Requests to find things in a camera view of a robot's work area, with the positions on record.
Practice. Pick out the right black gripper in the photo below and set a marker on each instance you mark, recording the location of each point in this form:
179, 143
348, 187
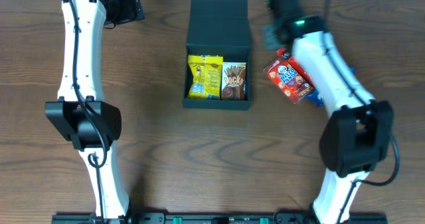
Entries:
270, 37

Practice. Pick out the blue cookie roll pack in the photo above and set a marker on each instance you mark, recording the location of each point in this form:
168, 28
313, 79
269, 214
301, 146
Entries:
315, 98

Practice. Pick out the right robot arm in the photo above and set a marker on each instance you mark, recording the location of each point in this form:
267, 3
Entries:
357, 146

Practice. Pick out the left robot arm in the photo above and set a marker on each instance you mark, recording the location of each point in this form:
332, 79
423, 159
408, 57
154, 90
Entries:
80, 113

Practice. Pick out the dark green gift box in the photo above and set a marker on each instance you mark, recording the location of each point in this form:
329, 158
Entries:
219, 28

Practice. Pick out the red dried fruit bag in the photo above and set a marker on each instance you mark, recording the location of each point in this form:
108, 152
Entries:
285, 54

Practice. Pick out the Pocky chocolate stick box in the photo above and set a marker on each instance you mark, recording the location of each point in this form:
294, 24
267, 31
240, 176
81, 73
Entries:
233, 81

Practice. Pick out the red Hello Panda box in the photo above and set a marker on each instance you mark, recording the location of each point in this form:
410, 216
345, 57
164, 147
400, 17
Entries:
283, 74

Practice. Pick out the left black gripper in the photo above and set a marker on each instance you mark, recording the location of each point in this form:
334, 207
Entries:
127, 14

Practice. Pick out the yellow candy bag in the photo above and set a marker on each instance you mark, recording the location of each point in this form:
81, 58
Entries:
207, 72

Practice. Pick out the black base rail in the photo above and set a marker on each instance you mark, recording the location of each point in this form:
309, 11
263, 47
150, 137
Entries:
161, 218

